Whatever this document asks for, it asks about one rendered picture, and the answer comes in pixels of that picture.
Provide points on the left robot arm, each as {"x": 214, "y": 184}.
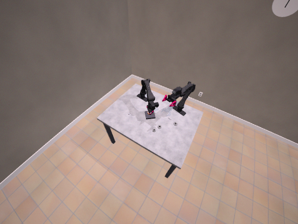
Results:
{"x": 182, "y": 92}

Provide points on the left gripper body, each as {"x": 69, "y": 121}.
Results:
{"x": 171, "y": 99}

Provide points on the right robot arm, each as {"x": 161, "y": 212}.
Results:
{"x": 150, "y": 97}

